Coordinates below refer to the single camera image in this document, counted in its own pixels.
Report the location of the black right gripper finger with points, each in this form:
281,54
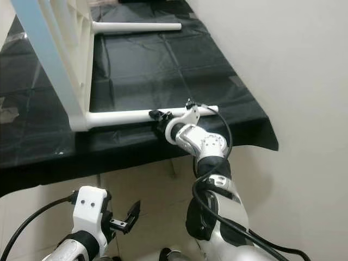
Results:
155,114

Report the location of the grey metal table frame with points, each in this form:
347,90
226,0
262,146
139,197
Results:
99,179

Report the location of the clear tape patch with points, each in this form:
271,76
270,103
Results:
236,81
8,114

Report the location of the white plastic children table top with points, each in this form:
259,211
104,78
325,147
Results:
65,54

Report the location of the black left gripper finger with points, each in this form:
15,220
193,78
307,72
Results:
133,212

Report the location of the black tablecloth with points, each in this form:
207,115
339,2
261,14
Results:
141,70

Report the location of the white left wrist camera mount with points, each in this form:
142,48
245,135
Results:
91,206

